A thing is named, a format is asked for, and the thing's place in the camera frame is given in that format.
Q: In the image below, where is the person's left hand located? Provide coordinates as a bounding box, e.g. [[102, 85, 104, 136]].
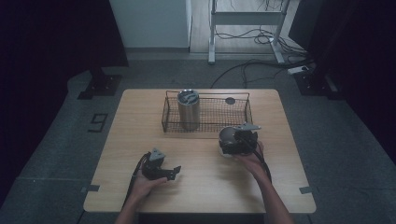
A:
[[128, 171, 168, 203]]

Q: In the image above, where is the dark wire basket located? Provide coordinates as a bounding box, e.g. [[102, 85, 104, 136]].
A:
[[161, 90, 254, 134]]

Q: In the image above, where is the stainless steel tumbler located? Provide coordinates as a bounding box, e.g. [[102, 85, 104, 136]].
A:
[[177, 89, 201, 132]]

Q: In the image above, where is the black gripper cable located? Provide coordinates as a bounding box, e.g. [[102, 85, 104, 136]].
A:
[[242, 133, 273, 185], [122, 151, 152, 209]]

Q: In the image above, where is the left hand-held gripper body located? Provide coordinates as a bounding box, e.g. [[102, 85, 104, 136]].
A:
[[140, 147, 169, 181]]

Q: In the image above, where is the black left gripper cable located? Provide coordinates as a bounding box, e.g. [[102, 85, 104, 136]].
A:
[[122, 151, 152, 209]]

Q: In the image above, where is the white cabinet panel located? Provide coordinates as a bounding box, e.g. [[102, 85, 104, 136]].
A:
[[109, 0, 192, 49]]

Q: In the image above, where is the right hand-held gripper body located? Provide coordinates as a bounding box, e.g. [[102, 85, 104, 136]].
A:
[[233, 122, 262, 156]]

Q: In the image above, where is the white power strip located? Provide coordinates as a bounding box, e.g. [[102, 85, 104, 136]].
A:
[[287, 64, 311, 76]]

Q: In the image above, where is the person's right hand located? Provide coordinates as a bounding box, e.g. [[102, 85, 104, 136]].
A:
[[233, 140, 269, 181]]

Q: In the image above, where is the white desk frame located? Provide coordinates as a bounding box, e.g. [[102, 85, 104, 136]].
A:
[[207, 0, 292, 65]]

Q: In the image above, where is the white steel mug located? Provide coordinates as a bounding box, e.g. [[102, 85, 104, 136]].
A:
[[218, 125, 242, 158]]

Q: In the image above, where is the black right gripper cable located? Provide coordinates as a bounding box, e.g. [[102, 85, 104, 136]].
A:
[[242, 133, 273, 185]]

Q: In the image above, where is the dark curtain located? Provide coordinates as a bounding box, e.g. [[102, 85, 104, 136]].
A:
[[0, 0, 130, 206], [288, 0, 396, 157]]

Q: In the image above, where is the black stand base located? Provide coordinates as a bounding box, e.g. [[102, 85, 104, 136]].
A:
[[293, 69, 345, 101], [77, 66, 123, 101]]

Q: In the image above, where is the tangle of black floor cables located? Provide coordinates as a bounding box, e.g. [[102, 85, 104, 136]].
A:
[[210, 26, 316, 90]]

